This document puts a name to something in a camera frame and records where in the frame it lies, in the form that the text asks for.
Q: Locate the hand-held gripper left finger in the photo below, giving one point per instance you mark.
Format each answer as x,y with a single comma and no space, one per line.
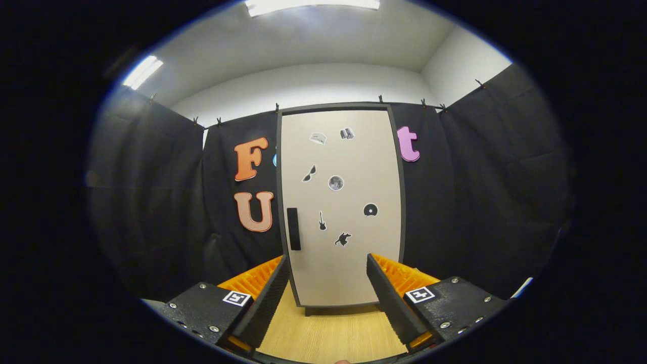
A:
268,303

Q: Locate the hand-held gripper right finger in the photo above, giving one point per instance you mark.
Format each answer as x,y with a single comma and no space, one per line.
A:
389,303

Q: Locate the beige shoe cabinet door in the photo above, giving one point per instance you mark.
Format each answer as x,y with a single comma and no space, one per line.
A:
354,162

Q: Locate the dark grey shoe cabinet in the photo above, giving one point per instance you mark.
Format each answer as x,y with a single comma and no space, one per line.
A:
333,106

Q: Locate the black backdrop cloth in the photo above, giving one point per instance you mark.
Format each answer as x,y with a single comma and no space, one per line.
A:
151,202

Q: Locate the row of black cloth clips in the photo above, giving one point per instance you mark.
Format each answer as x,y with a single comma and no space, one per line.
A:
277,107

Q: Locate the small ceiling light panel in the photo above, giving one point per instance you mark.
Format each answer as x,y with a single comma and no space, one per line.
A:
143,72

